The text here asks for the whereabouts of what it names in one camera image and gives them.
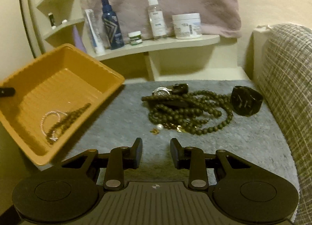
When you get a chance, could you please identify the small gold earring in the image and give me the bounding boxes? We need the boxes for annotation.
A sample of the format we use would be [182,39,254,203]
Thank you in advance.
[150,124,164,135]

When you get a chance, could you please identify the dark green bead necklace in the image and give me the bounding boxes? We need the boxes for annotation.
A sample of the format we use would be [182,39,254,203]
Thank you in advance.
[141,89,234,135]

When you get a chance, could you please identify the orange plastic tray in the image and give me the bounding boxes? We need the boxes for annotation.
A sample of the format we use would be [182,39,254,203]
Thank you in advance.
[1,44,125,165]

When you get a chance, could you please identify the white pearl necklace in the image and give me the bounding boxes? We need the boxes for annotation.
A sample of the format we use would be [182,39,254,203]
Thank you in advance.
[40,109,68,143]

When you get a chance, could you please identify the silver wristwatch black strap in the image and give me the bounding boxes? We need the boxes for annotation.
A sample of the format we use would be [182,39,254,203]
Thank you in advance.
[152,82,189,97]

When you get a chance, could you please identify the black rectangular stick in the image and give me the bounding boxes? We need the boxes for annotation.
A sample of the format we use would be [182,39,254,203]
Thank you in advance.
[161,100,189,110]

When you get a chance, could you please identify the lilac tube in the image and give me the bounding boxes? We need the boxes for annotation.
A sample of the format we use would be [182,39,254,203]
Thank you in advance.
[73,25,87,53]

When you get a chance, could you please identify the standing black white stick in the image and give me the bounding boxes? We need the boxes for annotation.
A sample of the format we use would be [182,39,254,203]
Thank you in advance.
[48,12,57,30]

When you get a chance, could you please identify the cream wooden shelf unit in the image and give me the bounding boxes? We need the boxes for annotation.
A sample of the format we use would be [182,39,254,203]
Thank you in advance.
[21,0,247,83]

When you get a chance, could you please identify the blue white tube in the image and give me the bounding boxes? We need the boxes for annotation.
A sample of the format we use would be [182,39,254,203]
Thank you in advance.
[85,9,105,56]

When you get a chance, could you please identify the small green white jar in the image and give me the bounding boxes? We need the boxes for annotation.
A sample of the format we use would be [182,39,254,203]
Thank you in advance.
[128,31,143,46]

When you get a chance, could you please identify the dark blue spray bottle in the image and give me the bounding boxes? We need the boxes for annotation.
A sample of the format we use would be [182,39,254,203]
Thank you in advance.
[101,0,124,50]

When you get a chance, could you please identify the large white cream jar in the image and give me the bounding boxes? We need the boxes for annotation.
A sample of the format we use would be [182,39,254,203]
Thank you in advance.
[172,13,202,40]

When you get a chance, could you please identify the grey checked cushion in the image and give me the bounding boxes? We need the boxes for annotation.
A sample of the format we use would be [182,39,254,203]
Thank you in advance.
[253,23,311,224]

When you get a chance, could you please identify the clear spray bottle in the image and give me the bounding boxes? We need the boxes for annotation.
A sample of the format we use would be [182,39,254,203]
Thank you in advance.
[148,0,167,40]

